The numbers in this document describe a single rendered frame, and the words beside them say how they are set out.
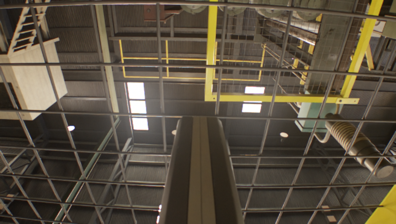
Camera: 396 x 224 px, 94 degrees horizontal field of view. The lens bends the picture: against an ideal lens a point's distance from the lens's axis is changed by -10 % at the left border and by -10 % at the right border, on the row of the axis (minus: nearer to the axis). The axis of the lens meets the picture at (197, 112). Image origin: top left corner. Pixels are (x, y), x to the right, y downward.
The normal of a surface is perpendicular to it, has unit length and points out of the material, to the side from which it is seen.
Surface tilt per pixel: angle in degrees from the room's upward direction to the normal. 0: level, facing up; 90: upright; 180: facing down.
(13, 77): 90
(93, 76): 90
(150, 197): 173
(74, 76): 90
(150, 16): 90
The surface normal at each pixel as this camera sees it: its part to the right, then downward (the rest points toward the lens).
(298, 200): 0.03, -0.80
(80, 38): 0.00, 0.49
